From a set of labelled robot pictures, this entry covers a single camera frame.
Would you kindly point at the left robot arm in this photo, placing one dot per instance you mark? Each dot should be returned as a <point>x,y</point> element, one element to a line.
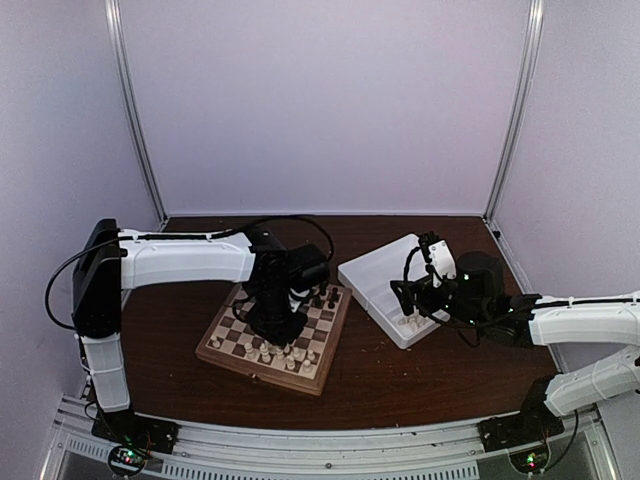
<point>277,281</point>

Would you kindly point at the pile of white chess pieces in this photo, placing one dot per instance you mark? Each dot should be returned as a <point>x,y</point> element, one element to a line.
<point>412,323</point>

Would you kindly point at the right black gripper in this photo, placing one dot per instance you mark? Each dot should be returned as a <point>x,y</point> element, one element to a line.
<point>409,289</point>

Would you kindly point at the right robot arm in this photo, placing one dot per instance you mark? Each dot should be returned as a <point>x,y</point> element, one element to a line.
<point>471,292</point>

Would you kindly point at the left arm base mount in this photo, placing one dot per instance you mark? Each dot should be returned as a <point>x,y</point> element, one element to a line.
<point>144,434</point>

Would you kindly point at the white tall piece carried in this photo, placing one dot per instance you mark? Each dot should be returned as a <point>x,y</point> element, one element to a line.
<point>265,356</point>

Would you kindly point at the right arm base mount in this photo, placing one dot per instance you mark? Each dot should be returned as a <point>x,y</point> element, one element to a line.
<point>534,422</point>

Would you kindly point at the front aluminium rail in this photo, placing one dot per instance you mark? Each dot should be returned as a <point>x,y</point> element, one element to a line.
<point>441,451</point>

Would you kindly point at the white plastic tray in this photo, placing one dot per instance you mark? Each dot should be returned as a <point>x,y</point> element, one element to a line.
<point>368,277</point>

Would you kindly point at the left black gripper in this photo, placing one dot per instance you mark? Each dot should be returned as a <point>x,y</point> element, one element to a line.
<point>281,336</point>

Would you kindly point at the right aluminium frame post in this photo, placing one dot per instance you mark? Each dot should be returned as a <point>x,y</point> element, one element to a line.
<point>527,69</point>

